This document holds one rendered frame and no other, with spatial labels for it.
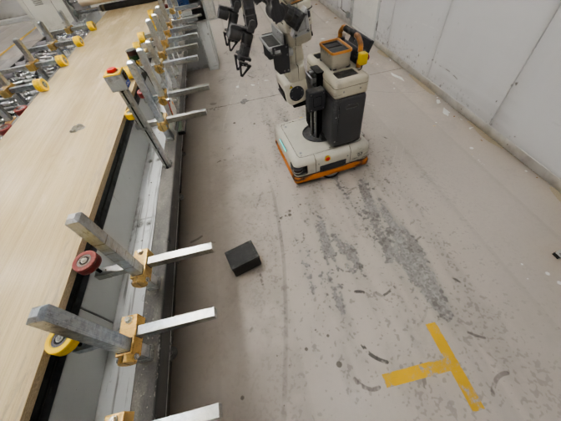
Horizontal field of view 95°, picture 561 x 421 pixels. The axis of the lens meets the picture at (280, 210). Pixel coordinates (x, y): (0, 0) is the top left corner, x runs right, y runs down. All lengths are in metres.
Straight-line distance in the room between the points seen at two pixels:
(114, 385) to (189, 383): 0.62
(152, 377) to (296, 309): 0.92
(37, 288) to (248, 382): 1.06
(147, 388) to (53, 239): 0.64
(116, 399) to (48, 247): 0.58
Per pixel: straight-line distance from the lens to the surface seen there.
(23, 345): 1.09
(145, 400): 1.05
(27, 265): 1.27
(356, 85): 1.94
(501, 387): 1.86
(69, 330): 0.78
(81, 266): 1.11
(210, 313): 0.89
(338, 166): 2.23
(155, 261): 1.07
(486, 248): 2.19
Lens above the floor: 1.62
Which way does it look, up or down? 51 degrees down
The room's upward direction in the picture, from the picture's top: 10 degrees counter-clockwise
